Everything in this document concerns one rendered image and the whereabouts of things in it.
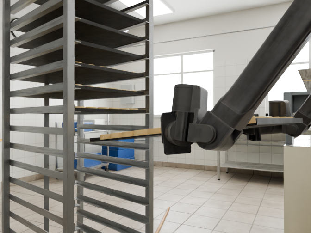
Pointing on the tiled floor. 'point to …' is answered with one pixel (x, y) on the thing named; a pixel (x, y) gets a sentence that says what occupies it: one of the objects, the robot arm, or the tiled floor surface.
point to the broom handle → (162, 220)
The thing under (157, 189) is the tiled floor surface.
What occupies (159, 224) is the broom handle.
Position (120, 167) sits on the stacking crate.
